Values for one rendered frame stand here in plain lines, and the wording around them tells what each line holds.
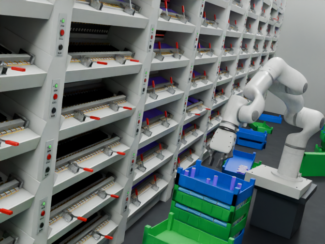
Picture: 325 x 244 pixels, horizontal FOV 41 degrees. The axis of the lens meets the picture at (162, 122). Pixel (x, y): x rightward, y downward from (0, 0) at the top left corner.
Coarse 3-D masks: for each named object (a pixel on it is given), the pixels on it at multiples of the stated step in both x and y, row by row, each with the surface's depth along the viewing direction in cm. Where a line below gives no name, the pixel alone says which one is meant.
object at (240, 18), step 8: (248, 0) 376; (248, 8) 383; (232, 16) 382; (240, 16) 380; (240, 24) 381; (224, 40) 388; (232, 40) 385; (240, 40) 384; (240, 48) 392; (224, 64) 391; (232, 64) 389; (232, 80) 391; (224, 88) 395; (224, 104) 397; (216, 128) 403
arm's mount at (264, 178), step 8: (256, 168) 265; (264, 168) 270; (272, 168) 274; (248, 176) 252; (256, 176) 250; (264, 176) 251; (272, 176) 255; (256, 184) 250; (264, 184) 248; (272, 184) 246; (280, 184) 243; (288, 184) 244; (296, 184) 248; (304, 184) 252; (280, 192) 244; (288, 192) 241; (296, 192) 239; (304, 192) 251
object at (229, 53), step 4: (224, 44) 388; (228, 44) 387; (224, 48) 345; (228, 48) 377; (232, 48) 386; (236, 48) 385; (224, 52) 344; (228, 52) 369; (232, 52) 368; (236, 52) 385; (224, 56) 340; (228, 56) 353; (232, 56) 368; (236, 56) 386; (224, 60) 348; (228, 60) 362
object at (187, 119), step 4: (192, 96) 333; (196, 96) 332; (200, 96) 331; (200, 100) 329; (204, 100) 330; (204, 104) 331; (208, 104) 329; (192, 112) 300; (196, 112) 304; (200, 112) 309; (204, 112) 323; (188, 116) 287; (192, 116) 292; (196, 116) 304; (184, 120) 276; (188, 120) 286; (192, 120) 299; (184, 124) 282
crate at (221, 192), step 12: (180, 168) 196; (204, 168) 212; (180, 180) 197; (192, 180) 194; (204, 180) 208; (228, 180) 206; (240, 180) 202; (252, 180) 198; (204, 192) 191; (216, 192) 188; (228, 192) 185; (240, 192) 186; (252, 192) 200
